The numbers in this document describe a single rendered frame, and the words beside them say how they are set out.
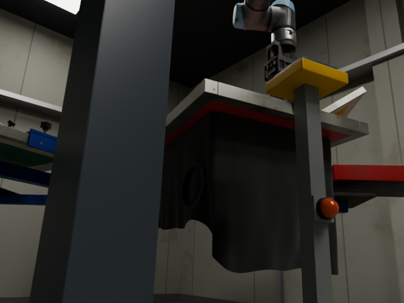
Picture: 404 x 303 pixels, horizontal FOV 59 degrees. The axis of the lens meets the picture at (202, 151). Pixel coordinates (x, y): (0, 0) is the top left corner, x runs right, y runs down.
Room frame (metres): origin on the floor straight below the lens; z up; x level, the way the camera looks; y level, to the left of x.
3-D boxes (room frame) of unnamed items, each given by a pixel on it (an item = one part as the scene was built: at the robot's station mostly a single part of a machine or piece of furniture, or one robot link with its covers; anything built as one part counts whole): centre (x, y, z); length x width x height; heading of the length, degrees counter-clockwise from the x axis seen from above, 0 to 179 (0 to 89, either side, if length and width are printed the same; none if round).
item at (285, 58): (0.93, -0.23, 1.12); 0.09 x 0.08 x 0.12; 115
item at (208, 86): (1.29, -0.10, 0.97); 0.79 x 0.58 x 0.04; 25
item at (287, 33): (0.94, -0.24, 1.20); 0.08 x 0.08 x 0.05
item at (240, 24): (0.91, -0.14, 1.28); 0.11 x 0.11 x 0.08; 5
